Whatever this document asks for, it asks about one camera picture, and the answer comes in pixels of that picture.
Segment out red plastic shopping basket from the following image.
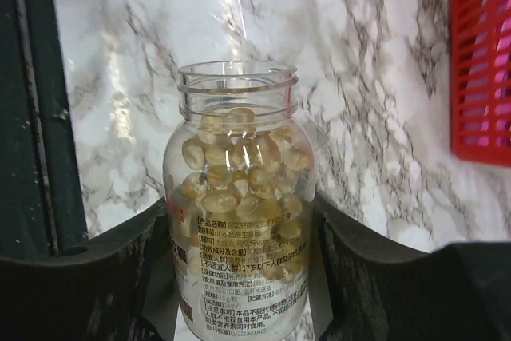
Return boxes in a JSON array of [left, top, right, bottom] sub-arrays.
[[450, 0, 510, 167]]

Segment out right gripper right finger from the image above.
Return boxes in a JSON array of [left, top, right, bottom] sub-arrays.
[[310, 195, 510, 340]]

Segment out clear jar of yellow pills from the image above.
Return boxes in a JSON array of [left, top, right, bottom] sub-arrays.
[[163, 61, 316, 340]]

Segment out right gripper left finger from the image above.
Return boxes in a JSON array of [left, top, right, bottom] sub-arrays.
[[1, 200, 165, 340]]

